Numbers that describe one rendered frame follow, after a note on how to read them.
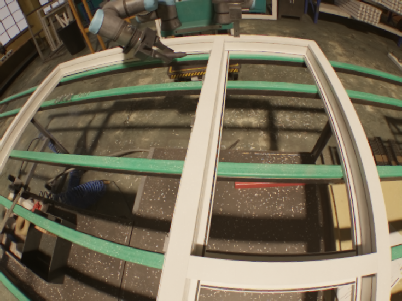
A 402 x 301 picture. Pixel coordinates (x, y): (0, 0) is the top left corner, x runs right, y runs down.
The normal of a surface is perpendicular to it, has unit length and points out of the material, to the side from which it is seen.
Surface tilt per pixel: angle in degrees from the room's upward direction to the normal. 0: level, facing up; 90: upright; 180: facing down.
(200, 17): 90
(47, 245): 0
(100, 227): 0
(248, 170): 0
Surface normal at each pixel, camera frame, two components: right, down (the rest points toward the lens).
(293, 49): -0.15, 0.83
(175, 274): -0.13, -0.56
